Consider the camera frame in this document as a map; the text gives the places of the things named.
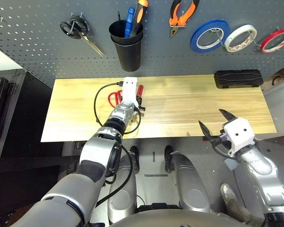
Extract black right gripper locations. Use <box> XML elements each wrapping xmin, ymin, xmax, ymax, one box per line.
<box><xmin>198</xmin><ymin>108</ymin><xmax>238</xmax><ymax>158</ymax></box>

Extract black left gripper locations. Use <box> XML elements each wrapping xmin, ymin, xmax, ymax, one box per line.
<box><xmin>137</xmin><ymin>93</ymin><xmax>146</xmax><ymax>112</ymax></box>

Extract red-handled scissors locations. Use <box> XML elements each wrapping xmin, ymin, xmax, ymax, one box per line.
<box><xmin>108</xmin><ymin>89</ymin><xmax>124</xmax><ymax>106</ymax></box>

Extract orange needle-nose pliers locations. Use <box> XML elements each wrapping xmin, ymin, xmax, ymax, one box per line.
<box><xmin>169</xmin><ymin>0</ymin><xmax>201</xmax><ymax>38</ymax></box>

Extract grey metal pegboard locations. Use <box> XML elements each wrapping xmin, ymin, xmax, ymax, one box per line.
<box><xmin>0</xmin><ymin>0</ymin><xmax>284</xmax><ymax>89</ymax></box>

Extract black plastic cup holder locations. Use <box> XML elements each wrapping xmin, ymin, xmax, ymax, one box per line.
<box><xmin>108</xmin><ymin>19</ymin><xmax>144</xmax><ymax>72</ymax></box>

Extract black plastic tool case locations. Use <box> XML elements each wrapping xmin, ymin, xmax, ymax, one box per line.
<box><xmin>214</xmin><ymin>69</ymin><xmax>264</xmax><ymax>89</ymax></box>

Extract white plastic bin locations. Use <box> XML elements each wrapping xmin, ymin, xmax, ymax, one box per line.
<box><xmin>260</xmin><ymin>77</ymin><xmax>284</xmax><ymax>138</ymax></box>

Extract worn grey shoe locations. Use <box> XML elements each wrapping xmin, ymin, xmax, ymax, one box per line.
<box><xmin>220</xmin><ymin>183</ymin><xmax>240</xmax><ymax>210</ymax></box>

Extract silver robot right leg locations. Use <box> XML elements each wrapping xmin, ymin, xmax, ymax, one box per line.
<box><xmin>164</xmin><ymin>144</ymin><xmax>211</xmax><ymax>213</ymax></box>

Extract silver robot leg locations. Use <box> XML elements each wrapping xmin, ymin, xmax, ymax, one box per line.
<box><xmin>164</xmin><ymin>144</ymin><xmax>211</xmax><ymax>213</ymax></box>
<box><xmin>107</xmin><ymin>145</ymin><xmax>140</xmax><ymax>224</ymax></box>

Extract blue tape roll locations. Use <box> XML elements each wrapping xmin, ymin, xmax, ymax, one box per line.
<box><xmin>190</xmin><ymin>19</ymin><xmax>231</xmax><ymax>53</ymax></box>

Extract orange and black screwdriver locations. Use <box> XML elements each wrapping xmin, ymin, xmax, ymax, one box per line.
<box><xmin>130</xmin><ymin>0</ymin><xmax>149</xmax><ymax>37</ymax></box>

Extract white tape roll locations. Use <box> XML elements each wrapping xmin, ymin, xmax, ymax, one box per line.
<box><xmin>224</xmin><ymin>24</ymin><xmax>258</xmax><ymax>53</ymax></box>

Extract red tape roll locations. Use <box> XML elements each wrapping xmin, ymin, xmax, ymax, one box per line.
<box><xmin>259</xmin><ymin>27</ymin><xmax>284</xmax><ymax>54</ymax></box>

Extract person's trouser leg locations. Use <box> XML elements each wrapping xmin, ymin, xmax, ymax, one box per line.
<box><xmin>229</xmin><ymin>203</ymin><xmax>267</xmax><ymax>227</ymax></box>

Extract silver robot left leg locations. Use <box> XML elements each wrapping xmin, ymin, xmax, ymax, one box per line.
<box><xmin>107</xmin><ymin>145</ymin><xmax>140</xmax><ymax>224</ymax></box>

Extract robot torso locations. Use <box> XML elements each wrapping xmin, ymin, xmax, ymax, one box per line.
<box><xmin>108</xmin><ymin>209</ymin><xmax>228</xmax><ymax>227</ymax></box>

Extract black equipment flight case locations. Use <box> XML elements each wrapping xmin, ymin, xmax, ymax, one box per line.
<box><xmin>0</xmin><ymin>69</ymin><xmax>27</xmax><ymax>158</ymax></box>

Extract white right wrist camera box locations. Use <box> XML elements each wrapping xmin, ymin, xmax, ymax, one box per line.
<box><xmin>223</xmin><ymin>117</ymin><xmax>256</xmax><ymax>157</ymax></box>

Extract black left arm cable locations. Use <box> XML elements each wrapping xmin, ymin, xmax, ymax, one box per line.
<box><xmin>94</xmin><ymin>81</ymin><xmax>142</xmax><ymax>209</ymax></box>

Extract blue-handled screwdriver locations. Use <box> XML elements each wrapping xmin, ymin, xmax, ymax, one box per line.
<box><xmin>124</xmin><ymin>7</ymin><xmax>136</xmax><ymax>38</ymax></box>

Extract silver wire pliers holder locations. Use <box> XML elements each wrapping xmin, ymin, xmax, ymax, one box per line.
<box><xmin>169</xmin><ymin>9</ymin><xmax>187</xmax><ymax>28</ymax></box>

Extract black-handled scissors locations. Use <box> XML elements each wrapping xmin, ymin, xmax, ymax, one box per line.
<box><xmin>59</xmin><ymin>14</ymin><xmax>105</xmax><ymax>57</ymax></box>

